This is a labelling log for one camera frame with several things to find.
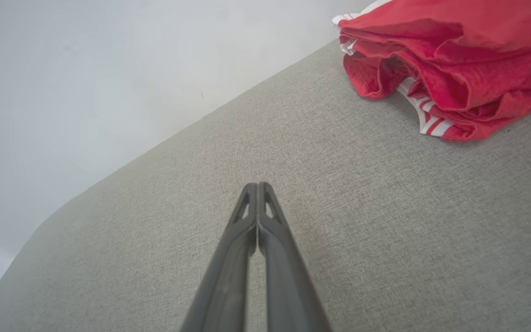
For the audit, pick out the grey fabric sofa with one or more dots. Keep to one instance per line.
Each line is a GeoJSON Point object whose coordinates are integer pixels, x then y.
{"type": "Point", "coordinates": [385, 230]}

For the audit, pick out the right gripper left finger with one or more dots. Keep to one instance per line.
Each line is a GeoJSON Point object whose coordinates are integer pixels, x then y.
{"type": "Point", "coordinates": [226, 276]}

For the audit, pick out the red jersey striped white trim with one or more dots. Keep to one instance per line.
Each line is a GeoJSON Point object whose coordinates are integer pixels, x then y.
{"type": "Point", "coordinates": [477, 55]}

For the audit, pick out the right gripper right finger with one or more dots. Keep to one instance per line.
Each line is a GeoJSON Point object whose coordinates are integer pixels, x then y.
{"type": "Point", "coordinates": [288, 286]}

